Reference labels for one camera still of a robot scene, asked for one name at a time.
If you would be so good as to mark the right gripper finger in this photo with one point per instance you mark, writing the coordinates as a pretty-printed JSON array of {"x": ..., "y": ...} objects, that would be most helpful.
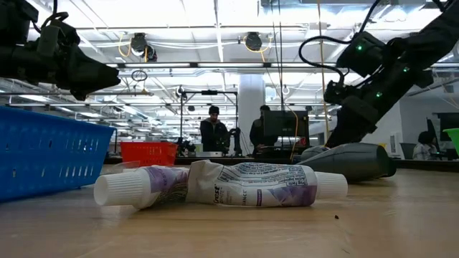
[{"x": 349, "y": 134}]

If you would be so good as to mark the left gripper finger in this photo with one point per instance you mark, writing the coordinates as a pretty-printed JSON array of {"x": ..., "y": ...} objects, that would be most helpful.
[
  {"x": 83, "y": 94},
  {"x": 97, "y": 73}
]

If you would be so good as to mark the dark grey oval device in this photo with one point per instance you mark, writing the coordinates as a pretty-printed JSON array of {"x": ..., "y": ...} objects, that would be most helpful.
[{"x": 355, "y": 161}]

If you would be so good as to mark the dark grey travel bottle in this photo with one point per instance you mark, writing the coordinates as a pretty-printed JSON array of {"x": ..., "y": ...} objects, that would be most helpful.
[{"x": 313, "y": 152}]

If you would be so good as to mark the green plastic basket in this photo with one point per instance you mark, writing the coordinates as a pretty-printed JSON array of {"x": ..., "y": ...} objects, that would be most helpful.
[{"x": 456, "y": 138}]

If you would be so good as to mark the white travel toothpaste tube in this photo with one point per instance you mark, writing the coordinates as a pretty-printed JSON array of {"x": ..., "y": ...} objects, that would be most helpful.
[
  {"x": 251, "y": 182},
  {"x": 125, "y": 188}
]

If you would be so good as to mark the black background robot arm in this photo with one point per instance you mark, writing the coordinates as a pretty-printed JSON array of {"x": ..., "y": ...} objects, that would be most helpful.
[
  {"x": 184, "y": 147},
  {"x": 236, "y": 139}
]

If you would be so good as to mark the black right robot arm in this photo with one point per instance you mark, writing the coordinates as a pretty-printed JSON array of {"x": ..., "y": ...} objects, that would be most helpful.
[{"x": 430, "y": 32}]

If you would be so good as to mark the person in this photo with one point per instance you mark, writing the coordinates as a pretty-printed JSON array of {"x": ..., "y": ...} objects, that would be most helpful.
[
  {"x": 214, "y": 132},
  {"x": 424, "y": 148},
  {"x": 259, "y": 134}
]

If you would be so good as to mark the blue plastic basket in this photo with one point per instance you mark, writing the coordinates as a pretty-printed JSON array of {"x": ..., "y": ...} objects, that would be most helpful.
[{"x": 43, "y": 154}]

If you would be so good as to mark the red plastic basket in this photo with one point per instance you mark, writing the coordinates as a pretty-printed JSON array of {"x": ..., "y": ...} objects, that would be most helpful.
[{"x": 148, "y": 154}]

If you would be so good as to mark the black wall screen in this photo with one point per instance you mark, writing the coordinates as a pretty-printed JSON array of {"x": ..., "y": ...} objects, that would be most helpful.
[{"x": 450, "y": 122}]

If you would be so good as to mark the black background rig frame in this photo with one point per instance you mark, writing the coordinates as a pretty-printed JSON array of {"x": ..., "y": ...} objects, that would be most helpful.
[{"x": 209, "y": 92}]

